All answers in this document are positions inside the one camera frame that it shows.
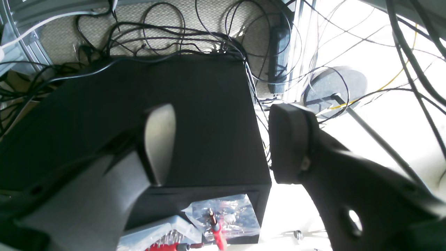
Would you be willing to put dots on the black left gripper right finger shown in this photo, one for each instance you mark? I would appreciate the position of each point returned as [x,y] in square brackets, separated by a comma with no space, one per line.
[363,205]

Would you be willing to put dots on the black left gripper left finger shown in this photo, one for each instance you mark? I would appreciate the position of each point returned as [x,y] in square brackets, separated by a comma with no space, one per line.
[85,205]

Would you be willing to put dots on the round grey stand base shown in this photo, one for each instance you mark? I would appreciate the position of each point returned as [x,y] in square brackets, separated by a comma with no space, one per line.
[348,83]

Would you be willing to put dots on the clear plastic bag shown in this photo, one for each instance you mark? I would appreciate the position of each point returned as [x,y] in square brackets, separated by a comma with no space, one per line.
[235,214]

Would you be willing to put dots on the black box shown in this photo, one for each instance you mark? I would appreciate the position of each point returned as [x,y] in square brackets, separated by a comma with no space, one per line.
[217,151]

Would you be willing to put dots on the red handled tool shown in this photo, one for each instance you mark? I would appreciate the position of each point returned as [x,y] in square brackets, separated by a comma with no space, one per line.
[216,230]

